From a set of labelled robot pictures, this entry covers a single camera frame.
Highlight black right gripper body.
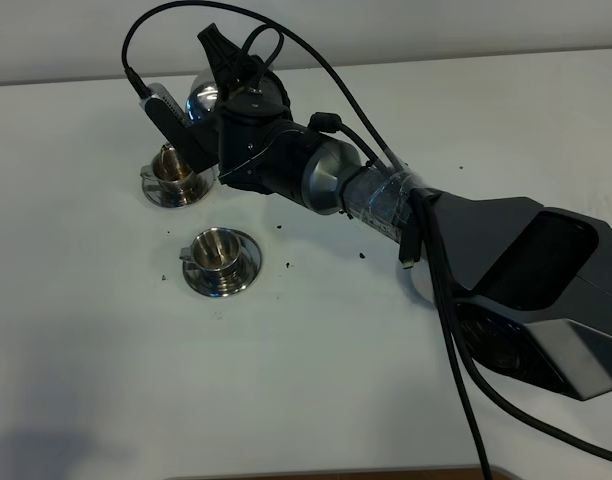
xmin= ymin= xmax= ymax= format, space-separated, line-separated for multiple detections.
xmin=198 ymin=24 xmax=292 ymax=195

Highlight stainless steel teapot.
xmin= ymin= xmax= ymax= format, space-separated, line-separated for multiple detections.
xmin=164 ymin=69 xmax=287 ymax=151

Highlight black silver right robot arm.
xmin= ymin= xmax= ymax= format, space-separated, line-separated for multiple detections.
xmin=192 ymin=26 xmax=612 ymax=400

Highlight far stainless steel saucer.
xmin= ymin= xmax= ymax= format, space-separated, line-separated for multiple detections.
xmin=141 ymin=168 xmax=216 ymax=209

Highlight stainless steel saucer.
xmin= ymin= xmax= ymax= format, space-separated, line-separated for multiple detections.
xmin=141 ymin=168 xmax=216 ymax=209
xmin=180 ymin=229 xmax=263 ymax=298

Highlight far stainless steel teacup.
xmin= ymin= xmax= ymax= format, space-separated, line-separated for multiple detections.
xmin=140 ymin=143 xmax=198 ymax=193

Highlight stainless steel teacup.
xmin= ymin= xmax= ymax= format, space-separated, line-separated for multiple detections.
xmin=179 ymin=227 xmax=242 ymax=272
xmin=140 ymin=143 xmax=198 ymax=193

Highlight near stainless steel saucer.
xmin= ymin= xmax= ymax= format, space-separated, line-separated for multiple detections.
xmin=180 ymin=229 xmax=263 ymax=298

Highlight near stainless steel teacup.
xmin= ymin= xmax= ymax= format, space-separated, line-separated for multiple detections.
xmin=179 ymin=227 xmax=242 ymax=272

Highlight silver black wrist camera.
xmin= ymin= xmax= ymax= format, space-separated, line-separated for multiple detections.
xmin=140 ymin=83 xmax=191 ymax=132

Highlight black camera cable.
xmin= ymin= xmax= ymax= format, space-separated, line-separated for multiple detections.
xmin=121 ymin=0 xmax=612 ymax=480

